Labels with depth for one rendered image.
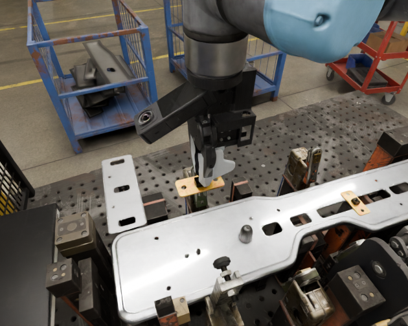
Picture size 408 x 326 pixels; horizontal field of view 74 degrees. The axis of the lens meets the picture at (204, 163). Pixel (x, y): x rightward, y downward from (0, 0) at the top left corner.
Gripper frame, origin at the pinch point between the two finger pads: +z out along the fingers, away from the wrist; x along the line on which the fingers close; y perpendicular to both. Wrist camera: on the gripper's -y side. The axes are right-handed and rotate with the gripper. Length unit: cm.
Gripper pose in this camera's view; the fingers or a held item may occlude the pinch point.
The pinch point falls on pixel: (199, 177)
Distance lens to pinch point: 47.8
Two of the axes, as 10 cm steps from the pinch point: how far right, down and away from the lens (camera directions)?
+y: 9.5, -2.2, 2.4
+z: -0.1, 7.1, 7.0
